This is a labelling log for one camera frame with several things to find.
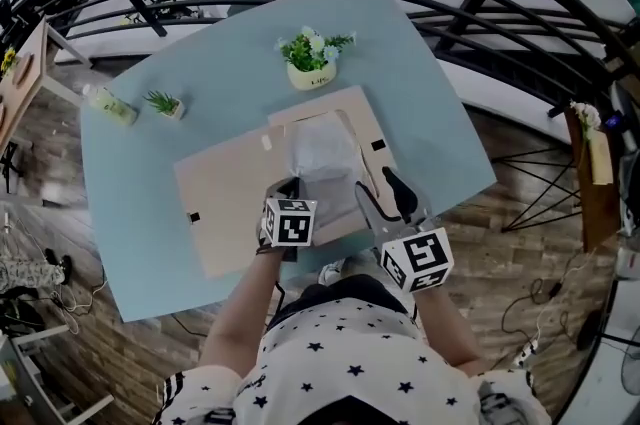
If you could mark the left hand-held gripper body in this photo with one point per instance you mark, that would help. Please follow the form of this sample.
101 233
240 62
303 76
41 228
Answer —
292 225

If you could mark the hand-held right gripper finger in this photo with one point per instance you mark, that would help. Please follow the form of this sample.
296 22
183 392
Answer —
370 213
406 200

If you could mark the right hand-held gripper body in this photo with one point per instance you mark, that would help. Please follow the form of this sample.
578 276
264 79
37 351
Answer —
417 258

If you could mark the clear plastic bag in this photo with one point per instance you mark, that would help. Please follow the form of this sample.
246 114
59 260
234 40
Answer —
322 153

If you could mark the beige cardboard sheet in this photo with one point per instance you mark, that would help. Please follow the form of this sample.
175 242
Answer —
225 193

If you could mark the person's right forearm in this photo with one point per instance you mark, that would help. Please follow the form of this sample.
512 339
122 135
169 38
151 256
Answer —
450 333

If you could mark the person's left forearm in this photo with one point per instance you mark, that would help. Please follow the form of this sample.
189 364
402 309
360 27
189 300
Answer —
240 313

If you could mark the person's white shoe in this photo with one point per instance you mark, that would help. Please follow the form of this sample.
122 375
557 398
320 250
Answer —
332 272

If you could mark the person's dark trousers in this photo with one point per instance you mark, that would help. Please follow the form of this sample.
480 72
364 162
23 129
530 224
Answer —
340 290

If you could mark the white star print shirt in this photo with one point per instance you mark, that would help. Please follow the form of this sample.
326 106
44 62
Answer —
350 363

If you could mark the flowering plant in white pot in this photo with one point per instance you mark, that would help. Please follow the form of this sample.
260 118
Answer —
310 63

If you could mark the small green potted plant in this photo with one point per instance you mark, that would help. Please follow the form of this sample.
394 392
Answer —
167 105

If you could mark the light blue table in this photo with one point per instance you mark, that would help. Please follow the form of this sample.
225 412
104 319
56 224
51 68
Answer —
225 58

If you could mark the white power strip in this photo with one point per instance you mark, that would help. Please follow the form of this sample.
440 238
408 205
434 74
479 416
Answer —
526 354

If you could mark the wooden side table hairpin legs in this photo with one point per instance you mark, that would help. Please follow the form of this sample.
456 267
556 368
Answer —
597 213

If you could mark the pale green drink bottle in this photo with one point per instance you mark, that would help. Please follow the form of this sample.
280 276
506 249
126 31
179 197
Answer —
112 105

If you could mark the black round stand base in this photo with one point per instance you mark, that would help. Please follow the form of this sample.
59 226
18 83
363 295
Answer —
590 333

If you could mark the beige box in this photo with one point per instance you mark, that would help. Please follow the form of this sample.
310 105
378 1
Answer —
600 158

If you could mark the white flower bunch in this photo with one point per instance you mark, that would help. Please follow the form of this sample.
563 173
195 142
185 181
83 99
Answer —
586 115

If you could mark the light wooden desk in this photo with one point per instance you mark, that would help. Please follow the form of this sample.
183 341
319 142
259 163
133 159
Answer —
25 78

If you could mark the yellow flowers in pot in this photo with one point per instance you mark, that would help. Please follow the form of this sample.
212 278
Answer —
8 62

